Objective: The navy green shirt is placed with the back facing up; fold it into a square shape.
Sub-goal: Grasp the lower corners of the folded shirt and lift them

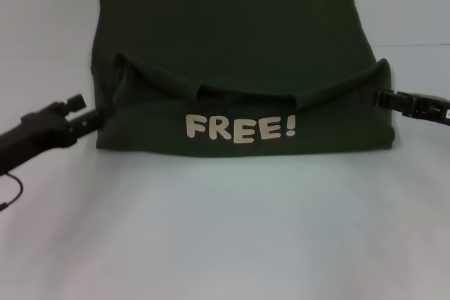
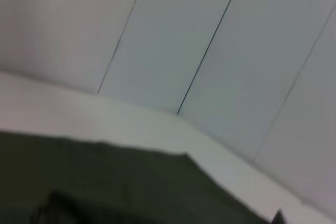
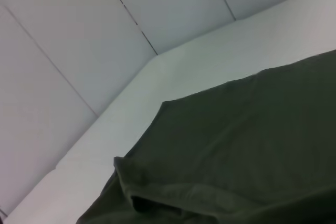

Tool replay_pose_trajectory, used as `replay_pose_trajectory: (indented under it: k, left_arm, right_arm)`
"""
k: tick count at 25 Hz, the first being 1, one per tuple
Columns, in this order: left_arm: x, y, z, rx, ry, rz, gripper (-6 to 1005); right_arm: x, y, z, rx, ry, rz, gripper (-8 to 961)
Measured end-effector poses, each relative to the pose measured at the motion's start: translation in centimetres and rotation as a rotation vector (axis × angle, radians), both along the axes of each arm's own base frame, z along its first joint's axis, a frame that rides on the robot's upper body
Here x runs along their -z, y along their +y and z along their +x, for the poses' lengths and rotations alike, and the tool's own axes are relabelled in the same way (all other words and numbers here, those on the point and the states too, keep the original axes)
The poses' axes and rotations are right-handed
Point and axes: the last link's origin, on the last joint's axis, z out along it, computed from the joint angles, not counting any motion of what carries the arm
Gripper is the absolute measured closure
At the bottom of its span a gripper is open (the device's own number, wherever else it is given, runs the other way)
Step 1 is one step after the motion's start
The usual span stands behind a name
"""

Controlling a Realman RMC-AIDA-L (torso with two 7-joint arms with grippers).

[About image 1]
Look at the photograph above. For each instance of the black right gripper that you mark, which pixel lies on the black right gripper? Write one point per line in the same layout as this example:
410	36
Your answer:
434	110

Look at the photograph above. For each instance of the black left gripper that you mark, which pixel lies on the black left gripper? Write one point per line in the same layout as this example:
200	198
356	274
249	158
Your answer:
35	131

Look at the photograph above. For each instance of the dark green shirt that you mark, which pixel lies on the dark green shirt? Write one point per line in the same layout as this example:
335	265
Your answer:
239	50

